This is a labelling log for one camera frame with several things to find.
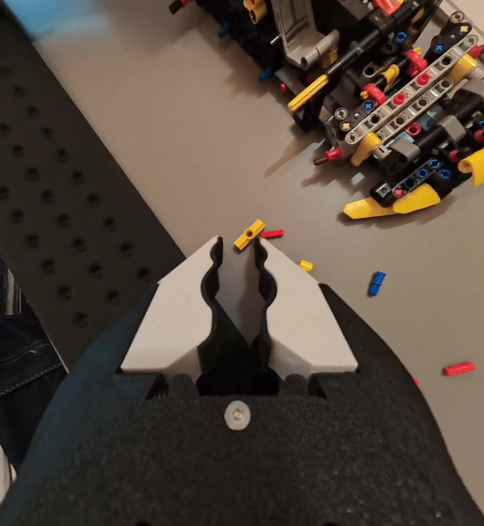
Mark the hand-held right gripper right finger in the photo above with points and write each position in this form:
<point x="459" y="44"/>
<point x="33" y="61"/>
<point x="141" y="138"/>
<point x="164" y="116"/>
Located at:
<point x="307" y="324"/>

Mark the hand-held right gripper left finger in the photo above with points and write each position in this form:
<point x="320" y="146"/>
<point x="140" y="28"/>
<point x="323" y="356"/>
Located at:
<point x="172" y="324"/>

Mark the yellow lego axle connector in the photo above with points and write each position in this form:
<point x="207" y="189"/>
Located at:
<point x="244" y="238"/>

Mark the black yellow lego car chassis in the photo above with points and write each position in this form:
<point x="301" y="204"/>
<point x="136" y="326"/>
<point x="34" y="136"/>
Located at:
<point x="390" y="107"/>

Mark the short yellow lego connector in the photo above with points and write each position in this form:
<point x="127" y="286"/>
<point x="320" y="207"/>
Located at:
<point x="305" y="266"/>

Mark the blue lego pin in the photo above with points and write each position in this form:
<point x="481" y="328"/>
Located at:
<point x="376" y="283"/>

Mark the shiny badge holder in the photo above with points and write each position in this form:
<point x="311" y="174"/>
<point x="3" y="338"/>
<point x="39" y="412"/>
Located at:
<point x="1" y="283"/>

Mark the black perforated panel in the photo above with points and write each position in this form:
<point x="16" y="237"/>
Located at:
<point x="40" y="185"/>

